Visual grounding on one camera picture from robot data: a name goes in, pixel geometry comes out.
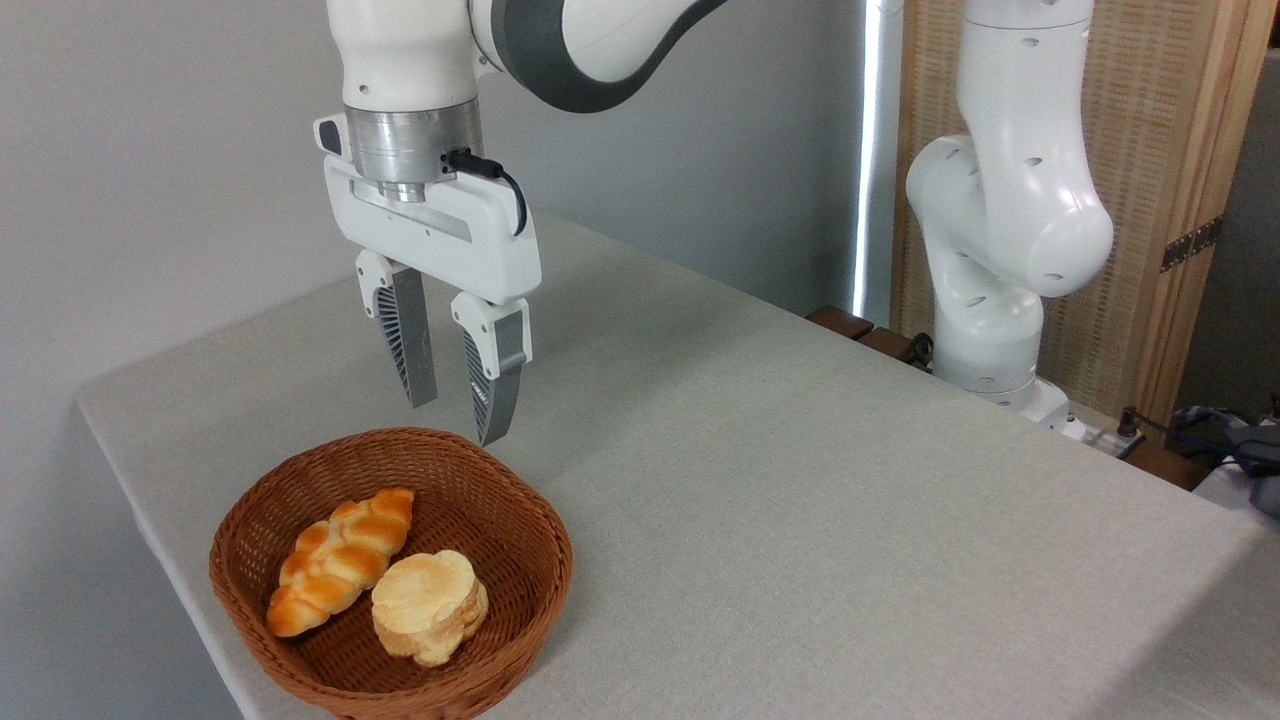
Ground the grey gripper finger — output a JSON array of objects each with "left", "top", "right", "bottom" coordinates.
[
  {"left": 355, "top": 250, "right": 440, "bottom": 409},
  {"left": 450, "top": 291, "right": 534, "bottom": 447}
]

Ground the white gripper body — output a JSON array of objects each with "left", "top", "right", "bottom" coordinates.
[{"left": 314, "top": 112, "right": 544, "bottom": 306}]

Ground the braided golden bread loaf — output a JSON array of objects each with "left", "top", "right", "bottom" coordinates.
[{"left": 266, "top": 487, "right": 416, "bottom": 639}]

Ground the brown wicker basket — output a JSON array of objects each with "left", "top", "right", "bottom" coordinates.
[{"left": 208, "top": 427, "right": 575, "bottom": 720}]

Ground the round pale bread bun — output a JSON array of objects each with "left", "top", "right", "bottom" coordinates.
[{"left": 371, "top": 549, "right": 490, "bottom": 669}]

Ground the grey tablecloth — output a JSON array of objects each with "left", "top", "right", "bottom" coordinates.
[{"left": 76, "top": 215, "right": 1280, "bottom": 720}]

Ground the white vertical light strip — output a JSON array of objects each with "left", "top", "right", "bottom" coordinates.
[{"left": 853, "top": 0, "right": 906, "bottom": 326}]

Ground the wooden rattan folding screen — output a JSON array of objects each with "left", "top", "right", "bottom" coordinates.
[{"left": 890, "top": 0, "right": 1280, "bottom": 431}]

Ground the metal screen hinge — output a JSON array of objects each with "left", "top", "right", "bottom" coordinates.
[{"left": 1160, "top": 214, "right": 1224, "bottom": 274}]

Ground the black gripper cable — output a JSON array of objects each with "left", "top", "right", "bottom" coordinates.
[{"left": 445, "top": 149, "right": 528, "bottom": 238}]

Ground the grey device with cables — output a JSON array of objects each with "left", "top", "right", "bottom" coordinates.
[{"left": 1140, "top": 405, "right": 1280, "bottom": 519}]

